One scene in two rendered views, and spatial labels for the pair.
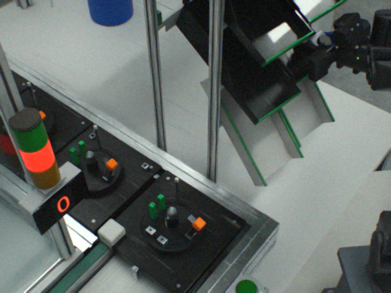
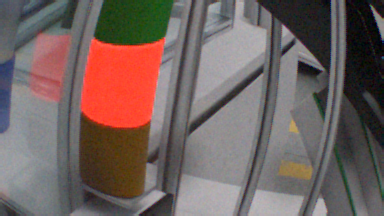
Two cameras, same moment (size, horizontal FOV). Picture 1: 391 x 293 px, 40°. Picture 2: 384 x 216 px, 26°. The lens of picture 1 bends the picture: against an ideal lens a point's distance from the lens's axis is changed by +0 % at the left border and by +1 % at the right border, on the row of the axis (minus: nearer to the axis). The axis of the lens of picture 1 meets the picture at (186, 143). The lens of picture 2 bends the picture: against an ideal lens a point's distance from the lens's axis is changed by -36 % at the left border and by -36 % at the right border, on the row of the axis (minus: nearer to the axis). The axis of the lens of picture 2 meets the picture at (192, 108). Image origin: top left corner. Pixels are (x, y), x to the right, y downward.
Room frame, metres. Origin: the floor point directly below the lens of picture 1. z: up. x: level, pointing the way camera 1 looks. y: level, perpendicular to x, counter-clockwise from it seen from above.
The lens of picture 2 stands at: (-0.05, 0.46, 1.56)
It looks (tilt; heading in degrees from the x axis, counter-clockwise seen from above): 20 degrees down; 338
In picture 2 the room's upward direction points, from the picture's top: 9 degrees clockwise
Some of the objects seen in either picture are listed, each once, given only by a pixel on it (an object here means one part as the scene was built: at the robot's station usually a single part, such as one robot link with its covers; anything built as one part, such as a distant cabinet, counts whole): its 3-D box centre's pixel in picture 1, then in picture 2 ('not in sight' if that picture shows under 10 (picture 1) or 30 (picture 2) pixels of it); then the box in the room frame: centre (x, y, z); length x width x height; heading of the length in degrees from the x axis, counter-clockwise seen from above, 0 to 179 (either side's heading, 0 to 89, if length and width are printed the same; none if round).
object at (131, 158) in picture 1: (91, 161); not in sight; (0.81, 0.23, 1.01); 0.24 x 0.24 x 0.13; 49
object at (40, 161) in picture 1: (36, 151); (118, 72); (0.57, 0.25, 1.33); 0.05 x 0.05 x 0.05
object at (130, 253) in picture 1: (173, 229); not in sight; (0.64, 0.04, 0.96); 0.24 x 0.24 x 0.02; 49
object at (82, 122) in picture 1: (25, 116); not in sight; (0.97, 0.42, 1.01); 0.24 x 0.24 x 0.13; 49
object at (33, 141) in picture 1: (29, 131); (135, 2); (0.57, 0.25, 1.38); 0.05 x 0.05 x 0.05
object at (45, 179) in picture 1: (43, 170); (109, 149); (0.57, 0.25, 1.28); 0.05 x 0.05 x 0.05
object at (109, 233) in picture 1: (112, 233); not in sight; (0.63, 0.17, 0.97); 0.05 x 0.05 x 0.04; 49
